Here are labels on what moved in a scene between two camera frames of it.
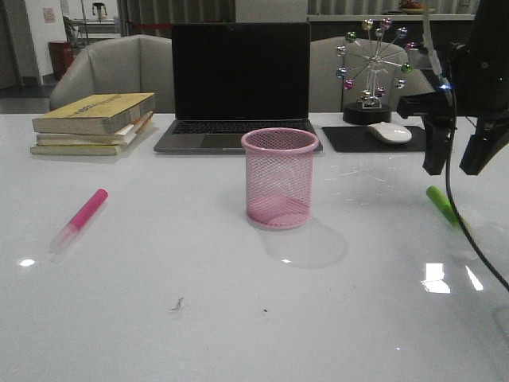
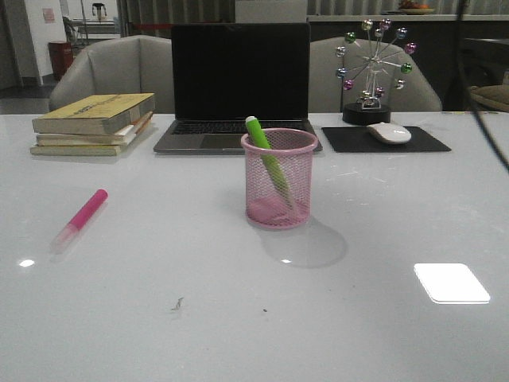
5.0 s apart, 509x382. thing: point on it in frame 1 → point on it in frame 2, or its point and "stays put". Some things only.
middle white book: [124, 134] stays put
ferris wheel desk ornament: [374, 46] stays put
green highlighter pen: [443, 204] → [270, 157]
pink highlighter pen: [79, 222] stays put
